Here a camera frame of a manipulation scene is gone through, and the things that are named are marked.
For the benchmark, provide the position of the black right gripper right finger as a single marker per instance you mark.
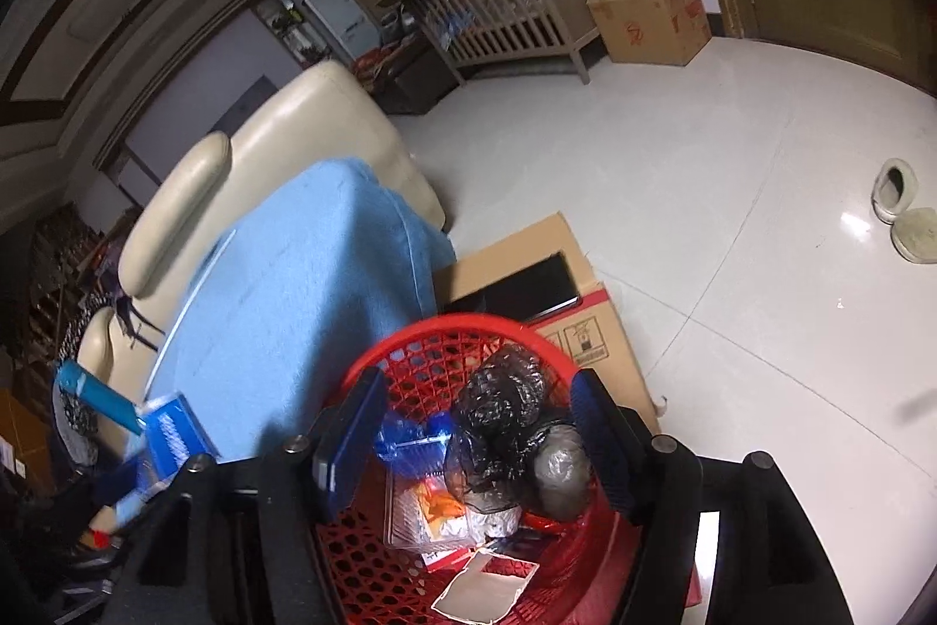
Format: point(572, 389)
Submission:
point(615, 449)

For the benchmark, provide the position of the flat cardboard on floor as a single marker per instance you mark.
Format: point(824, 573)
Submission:
point(539, 276)

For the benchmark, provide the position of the red plastic laundry basket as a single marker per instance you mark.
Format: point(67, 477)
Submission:
point(584, 564)

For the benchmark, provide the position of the white air conditioner unit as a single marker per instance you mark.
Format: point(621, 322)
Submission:
point(349, 30)

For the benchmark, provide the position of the blue table cloth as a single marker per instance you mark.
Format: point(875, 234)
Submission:
point(318, 273)

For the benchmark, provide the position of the black plastic bag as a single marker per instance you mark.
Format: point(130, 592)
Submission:
point(514, 443)

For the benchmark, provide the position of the brown cardboard box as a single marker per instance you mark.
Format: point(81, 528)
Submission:
point(657, 32)

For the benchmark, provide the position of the silver foil card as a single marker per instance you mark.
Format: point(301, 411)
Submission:
point(486, 590)

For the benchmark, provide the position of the white slipper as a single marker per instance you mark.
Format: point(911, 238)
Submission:
point(895, 188)
point(914, 235)

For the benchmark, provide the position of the cream leather sofa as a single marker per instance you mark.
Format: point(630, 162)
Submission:
point(322, 114)

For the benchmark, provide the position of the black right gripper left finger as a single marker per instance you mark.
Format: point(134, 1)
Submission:
point(342, 452)

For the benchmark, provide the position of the white thin rod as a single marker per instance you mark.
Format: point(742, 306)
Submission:
point(203, 272)

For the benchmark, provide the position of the orange red wrapper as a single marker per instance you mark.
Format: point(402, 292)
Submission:
point(442, 515)

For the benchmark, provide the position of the blue plastic bag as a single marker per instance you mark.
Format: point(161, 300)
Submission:
point(414, 449)

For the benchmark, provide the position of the dark polka dot clothing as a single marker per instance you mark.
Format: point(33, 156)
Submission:
point(76, 427)

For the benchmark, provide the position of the blue water bottle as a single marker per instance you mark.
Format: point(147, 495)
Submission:
point(85, 387)

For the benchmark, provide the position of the blue toothpaste box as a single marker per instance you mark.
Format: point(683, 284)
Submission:
point(172, 435)

